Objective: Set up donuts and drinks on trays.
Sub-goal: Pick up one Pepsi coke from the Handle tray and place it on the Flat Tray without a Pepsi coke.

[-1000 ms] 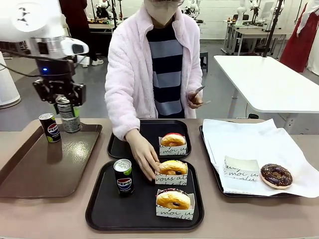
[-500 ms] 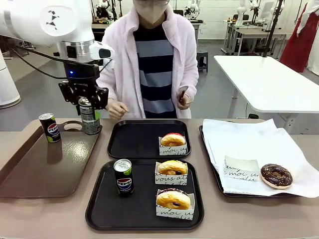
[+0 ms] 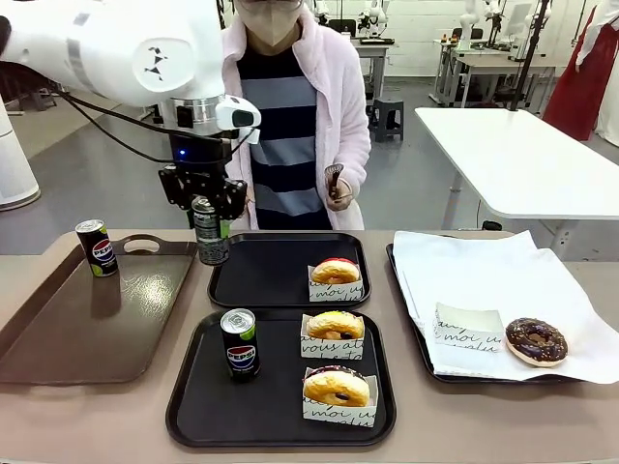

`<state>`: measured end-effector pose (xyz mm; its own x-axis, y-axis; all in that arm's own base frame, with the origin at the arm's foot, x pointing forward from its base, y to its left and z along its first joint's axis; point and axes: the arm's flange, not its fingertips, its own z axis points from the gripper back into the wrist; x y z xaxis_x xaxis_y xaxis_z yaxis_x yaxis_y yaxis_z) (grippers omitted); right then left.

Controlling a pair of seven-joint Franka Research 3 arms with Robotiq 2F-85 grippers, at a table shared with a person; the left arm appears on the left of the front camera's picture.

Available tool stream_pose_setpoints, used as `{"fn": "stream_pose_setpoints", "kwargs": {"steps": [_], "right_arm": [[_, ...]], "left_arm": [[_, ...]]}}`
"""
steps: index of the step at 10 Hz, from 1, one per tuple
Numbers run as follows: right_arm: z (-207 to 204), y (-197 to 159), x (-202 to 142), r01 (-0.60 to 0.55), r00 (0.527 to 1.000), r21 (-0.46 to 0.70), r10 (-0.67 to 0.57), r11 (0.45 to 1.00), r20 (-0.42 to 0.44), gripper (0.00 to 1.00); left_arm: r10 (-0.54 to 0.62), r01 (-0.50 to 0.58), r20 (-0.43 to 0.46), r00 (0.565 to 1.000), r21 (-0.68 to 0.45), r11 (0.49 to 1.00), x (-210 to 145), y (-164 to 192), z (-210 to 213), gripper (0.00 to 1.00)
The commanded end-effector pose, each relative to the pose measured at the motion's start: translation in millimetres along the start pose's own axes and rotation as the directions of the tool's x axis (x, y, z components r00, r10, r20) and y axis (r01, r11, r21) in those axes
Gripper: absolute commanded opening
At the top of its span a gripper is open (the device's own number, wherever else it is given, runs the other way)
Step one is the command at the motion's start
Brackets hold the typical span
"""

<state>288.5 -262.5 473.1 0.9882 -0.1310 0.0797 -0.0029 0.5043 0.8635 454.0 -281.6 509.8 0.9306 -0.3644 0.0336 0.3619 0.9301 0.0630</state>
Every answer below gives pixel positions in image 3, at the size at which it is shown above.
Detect person's left hand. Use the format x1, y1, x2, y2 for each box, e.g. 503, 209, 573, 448
328, 179, 358, 213

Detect brown metal tongs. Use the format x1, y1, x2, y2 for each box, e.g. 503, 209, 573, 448
324, 162, 355, 202

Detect person's left forearm pink sleeve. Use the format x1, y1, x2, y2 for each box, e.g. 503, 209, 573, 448
338, 137, 373, 194

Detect small black square tray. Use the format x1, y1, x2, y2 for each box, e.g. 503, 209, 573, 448
207, 232, 372, 311

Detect glazed donut red icing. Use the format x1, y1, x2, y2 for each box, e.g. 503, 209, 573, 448
310, 257, 362, 287

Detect person in pink fleece robe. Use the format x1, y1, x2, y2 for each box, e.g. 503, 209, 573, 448
220, 0, 373, 232

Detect pink frosted donut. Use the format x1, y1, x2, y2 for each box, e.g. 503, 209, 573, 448
308, 264, 365, 304

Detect glazed donut dark icing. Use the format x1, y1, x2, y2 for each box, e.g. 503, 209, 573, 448
303, 365, 372, 408

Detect large black square tray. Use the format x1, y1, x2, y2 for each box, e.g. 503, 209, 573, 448
165, 308, 398, 449

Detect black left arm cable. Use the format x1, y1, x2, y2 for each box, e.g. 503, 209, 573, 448
47, 89, 178, 164

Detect grey background work table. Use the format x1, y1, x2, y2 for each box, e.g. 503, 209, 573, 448
432, 38, 573, 108

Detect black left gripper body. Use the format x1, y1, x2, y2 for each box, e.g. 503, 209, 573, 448
168, 132, 231, 200

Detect black tray under paper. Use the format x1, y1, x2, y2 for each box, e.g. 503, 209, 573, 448
385, 241, 597, 386

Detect brown plastic tray with handles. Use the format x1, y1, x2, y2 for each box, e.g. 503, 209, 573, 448
0, 234, 198, 386

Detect white background humanoid robot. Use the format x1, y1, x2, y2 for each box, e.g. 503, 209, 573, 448
358, 0, 389, 36

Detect white side table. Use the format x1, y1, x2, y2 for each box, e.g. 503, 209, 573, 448
414, 106, 619, 263

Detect black tripod stand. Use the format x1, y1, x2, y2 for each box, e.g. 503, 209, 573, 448
492, 0, 555, 115

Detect beige face mask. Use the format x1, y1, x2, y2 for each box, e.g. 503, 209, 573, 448
235, 0, 305, 48

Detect white cylinder appliance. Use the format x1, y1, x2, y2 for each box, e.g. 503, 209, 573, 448
0, 99, 43, 213

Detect white paper sheet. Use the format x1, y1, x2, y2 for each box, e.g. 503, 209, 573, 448
392, 230, 619, 386

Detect chocolate sprinkled donut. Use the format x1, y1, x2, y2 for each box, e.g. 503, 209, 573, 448
504, 317, 570, 368

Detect red dress on mannequin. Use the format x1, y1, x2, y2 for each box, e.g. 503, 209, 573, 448
543, 0, 619, 143

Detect white paper box script print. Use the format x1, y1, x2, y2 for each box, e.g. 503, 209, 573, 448
432, 302, 507, 354

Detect black Pepsi can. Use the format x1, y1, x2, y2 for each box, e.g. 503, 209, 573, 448
220, 308, 261, 381
192, 195, 231, 268
74, 218, 120, 279

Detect dark plastic stool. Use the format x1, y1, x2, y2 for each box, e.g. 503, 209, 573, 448
368, 96, 405, 143

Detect glazed donut yellow icing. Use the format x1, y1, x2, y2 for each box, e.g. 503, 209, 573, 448
306, 310, 366, 342

